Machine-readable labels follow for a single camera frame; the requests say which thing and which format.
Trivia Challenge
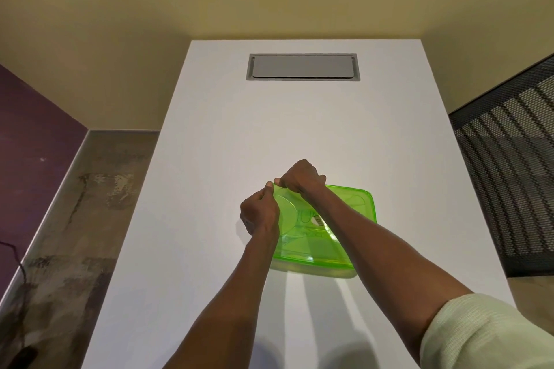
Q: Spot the grey table cable hatch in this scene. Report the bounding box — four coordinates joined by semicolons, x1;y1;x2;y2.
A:
245;52;361;82

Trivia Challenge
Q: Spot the black mesh office chair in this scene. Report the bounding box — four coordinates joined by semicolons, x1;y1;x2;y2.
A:
448;52;554;278

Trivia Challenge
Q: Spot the black chair base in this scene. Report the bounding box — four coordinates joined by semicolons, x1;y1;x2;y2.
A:
8;346;38;369

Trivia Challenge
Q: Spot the person's left forearm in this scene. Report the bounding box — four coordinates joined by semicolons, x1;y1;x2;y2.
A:
162;230;280;369

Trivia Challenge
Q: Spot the green plastic lid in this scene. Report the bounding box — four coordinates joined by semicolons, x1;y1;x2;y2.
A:
270;182;377;271

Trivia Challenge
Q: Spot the person's right hand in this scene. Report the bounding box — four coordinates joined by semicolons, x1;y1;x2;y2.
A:
274;159;328;201

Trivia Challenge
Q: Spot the pale green shirt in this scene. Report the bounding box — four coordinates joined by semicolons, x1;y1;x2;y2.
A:
420;293;554;369

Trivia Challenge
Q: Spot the black power cable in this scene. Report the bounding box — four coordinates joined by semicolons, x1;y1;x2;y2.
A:
0;241;27;287

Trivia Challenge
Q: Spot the clear plastic container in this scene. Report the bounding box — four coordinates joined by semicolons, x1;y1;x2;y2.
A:
269;258;359;280

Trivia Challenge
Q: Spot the person's right forearm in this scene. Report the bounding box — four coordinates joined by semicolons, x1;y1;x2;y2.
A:
301;184;475;365

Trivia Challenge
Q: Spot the person's left hand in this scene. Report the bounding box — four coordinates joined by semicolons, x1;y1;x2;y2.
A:
239;180;281;242

